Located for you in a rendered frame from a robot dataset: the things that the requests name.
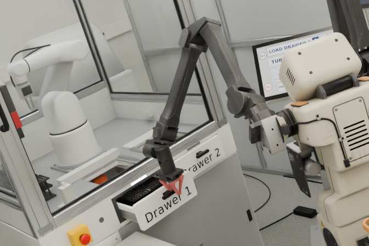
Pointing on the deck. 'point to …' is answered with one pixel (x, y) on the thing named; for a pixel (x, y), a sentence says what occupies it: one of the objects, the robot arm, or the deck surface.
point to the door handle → (4, 121)
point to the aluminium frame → (29, 194)
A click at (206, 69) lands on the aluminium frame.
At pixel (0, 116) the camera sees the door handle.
